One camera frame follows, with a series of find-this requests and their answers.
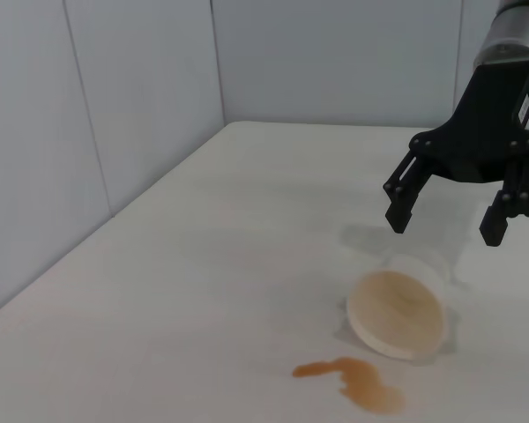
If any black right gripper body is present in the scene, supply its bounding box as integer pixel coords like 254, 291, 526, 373
408, 56, 529, 182

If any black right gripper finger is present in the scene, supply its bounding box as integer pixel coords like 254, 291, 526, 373
382, 147, 433, 234
479, 147, 529, 248

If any white plastic cup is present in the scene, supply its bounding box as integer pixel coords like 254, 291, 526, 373
346, 253, 451, 360

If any brown liquid stain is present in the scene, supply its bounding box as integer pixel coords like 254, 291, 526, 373
291, 356, 406, 416

